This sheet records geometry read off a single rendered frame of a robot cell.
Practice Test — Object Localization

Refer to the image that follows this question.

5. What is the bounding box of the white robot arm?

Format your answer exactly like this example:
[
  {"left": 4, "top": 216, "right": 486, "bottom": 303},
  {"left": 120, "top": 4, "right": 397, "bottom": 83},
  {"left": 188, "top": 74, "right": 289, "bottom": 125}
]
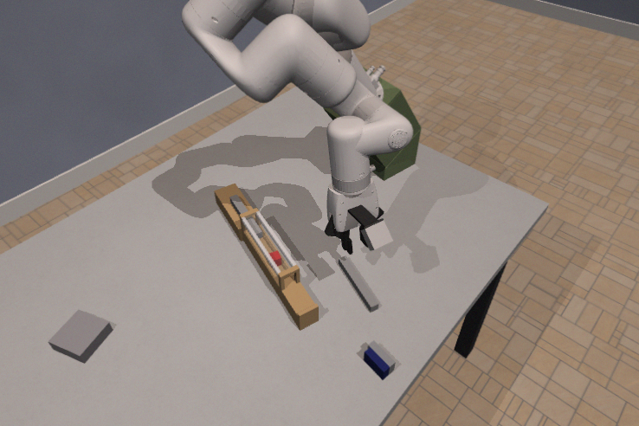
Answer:
[{"left": 182, "top": 0, "right": 413, "bottom": 193}]

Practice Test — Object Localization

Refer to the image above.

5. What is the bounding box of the dark blue stepped bar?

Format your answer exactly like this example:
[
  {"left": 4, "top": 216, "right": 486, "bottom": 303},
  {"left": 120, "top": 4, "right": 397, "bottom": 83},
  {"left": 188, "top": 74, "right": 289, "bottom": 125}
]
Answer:
[{"left": 364, "top": 340, "right": 396, "bottom": 380}]

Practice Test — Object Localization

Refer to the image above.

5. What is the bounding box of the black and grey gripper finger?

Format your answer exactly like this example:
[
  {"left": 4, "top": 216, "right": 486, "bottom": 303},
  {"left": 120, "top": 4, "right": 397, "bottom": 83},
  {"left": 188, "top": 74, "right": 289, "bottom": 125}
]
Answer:
[
  {"left": 325, "top": 216, "right": 353, "bottom": 255},
  {"left": 359, "top": 206, "right": 384, "bottom": 248}
]

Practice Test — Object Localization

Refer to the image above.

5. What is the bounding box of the grey square stick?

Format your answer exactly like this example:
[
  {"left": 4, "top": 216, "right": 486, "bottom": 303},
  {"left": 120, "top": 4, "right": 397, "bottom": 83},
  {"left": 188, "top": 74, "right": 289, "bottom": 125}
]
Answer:
[
  {"left": 229, "top": 195, "right": 248, "bottom": 215},
  {"left": 339, "top": 256, "right": 379, "bottom": 313}
]

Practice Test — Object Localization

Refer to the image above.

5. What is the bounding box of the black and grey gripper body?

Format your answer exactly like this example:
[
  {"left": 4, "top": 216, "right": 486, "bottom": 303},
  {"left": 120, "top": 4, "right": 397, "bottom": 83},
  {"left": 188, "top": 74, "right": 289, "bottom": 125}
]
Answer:
[{"left": 327, "top": 178, "right": 379, "bottom": 232}]

